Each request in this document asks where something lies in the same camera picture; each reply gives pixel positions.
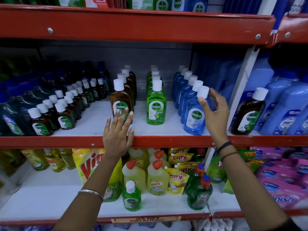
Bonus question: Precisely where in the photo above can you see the person's right hand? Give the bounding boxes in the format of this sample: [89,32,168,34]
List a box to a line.
[197,88,232,148]

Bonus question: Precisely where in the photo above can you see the person's left hand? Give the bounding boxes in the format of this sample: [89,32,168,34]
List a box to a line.
[103,107,135,159]

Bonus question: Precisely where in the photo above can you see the blue antiseptic bottle white cap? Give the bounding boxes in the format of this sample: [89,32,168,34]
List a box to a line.
[183,86,212,136]

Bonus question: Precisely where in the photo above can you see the person's left forearm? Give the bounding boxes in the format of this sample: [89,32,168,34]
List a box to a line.
[52,151,129,231]

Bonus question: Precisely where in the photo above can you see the person's right forearm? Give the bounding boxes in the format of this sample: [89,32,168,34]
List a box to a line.
[217,142,302,231]

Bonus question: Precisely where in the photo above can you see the yellow cleaner bottle red cap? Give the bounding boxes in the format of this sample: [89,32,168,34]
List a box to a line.
[147,160,170,196]
[149,149,167,164]
[129,148,148,171]
[122,159,146,194]

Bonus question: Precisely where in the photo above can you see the brown antiseptic bottle white cap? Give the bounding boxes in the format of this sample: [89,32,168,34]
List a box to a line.
[121,69,136,106]
[117,73,134,113]
[110,79,132,123]
[125,65,137,99]

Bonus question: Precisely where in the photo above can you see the row of blue liquid bottles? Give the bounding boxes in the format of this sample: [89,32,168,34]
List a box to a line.
[172,65,205,124]

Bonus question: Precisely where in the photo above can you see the red-edged white shelf board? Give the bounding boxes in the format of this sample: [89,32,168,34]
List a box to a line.
[214,131,308,148]
[0,98,229,149]
[0,166,212,226]
[0,4,276,45]
[208,183,308,219]
[266,13,308,47]

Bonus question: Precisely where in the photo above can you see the yellow-green dishwash pouch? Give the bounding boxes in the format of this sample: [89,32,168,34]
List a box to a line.
[72,148,123,203]

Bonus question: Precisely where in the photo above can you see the black wristband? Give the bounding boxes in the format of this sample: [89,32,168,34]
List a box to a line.
[216,141,233,154]

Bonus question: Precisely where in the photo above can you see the group of small brown bottles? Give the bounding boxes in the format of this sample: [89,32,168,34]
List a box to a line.
[27,77,108,137]

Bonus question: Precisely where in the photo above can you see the large brown antiseptic bottle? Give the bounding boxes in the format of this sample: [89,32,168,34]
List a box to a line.
[230,87,269,136]

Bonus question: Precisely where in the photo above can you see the green dish bottle red cap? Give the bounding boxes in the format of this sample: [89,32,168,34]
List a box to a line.
[192,148,207,164]
[186,175,213,210]
[184,163,206,195]

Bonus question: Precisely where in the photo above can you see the yellow spouted pouch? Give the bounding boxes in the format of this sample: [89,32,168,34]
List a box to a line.
[167,167,190,195]
[168,148,190,155]
[174,162,196,173]
[168,153,194,165]

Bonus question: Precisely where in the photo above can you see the yellow liquid bottle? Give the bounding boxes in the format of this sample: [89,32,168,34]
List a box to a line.
[0,149,27,177]
[59,149,76,170]
[22,149,50,171]
[44,149,65,173]

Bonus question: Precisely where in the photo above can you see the small green bottle white cap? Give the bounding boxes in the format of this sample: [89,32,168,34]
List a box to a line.
[121,180,142,212]

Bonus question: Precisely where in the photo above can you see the green refill pouch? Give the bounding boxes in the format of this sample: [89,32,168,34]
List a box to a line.
[222,178,235,195]
[206,155,228,184]

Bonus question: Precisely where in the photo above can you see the green and yellow packs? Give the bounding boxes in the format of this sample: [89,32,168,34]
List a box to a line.
[237,148,265,173]

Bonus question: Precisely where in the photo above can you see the silver bangle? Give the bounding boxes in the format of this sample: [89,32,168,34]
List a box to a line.
[77,189,104,203]

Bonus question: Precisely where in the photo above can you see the row of light blue jugs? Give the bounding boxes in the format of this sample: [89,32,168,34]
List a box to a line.
[192,51,308,136]

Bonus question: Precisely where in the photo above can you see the yellow shelf price label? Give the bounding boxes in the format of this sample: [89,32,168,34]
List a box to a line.
[111,216,182,223]

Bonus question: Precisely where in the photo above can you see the row of dark green jugs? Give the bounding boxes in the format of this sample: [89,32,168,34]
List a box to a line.
[0,86,56,137]

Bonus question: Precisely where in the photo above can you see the blue bottle round label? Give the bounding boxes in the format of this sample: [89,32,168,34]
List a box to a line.
[191,0,208,13]
[171,0,193,11]

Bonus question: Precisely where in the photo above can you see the stack of pink pouches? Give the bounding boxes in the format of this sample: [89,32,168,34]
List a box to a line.
[250,147,308,210]

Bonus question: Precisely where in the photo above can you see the row of dark blue pouches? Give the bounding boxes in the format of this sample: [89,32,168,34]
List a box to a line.
[222,0,264,15]

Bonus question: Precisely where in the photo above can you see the green bottle round label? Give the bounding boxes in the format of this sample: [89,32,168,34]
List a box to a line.
[154,0,172,11]

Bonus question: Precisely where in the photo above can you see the green bottle white label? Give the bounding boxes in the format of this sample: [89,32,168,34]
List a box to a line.
[128,0,154,10]

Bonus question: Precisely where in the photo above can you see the white bottle tops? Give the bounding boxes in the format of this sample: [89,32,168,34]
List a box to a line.
[192,218,235,231]

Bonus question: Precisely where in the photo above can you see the red and white pouch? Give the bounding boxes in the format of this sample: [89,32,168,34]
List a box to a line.
[85,0,110,9]

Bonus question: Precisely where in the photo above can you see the blue packs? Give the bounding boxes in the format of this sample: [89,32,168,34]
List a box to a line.
[0,225,104,231]

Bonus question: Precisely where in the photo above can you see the row of green packs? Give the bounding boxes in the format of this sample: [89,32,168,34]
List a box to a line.
[0,0,86,8]

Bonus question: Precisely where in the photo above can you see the blue printed pouches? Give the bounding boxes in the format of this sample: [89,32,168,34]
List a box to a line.
[272,0,308,29]

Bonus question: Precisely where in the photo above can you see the black sleeve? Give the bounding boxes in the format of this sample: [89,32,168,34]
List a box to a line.
[277,218,304,231]

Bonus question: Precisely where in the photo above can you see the thin brown bracelet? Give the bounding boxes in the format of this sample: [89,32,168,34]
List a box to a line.
[221,151,239,163]

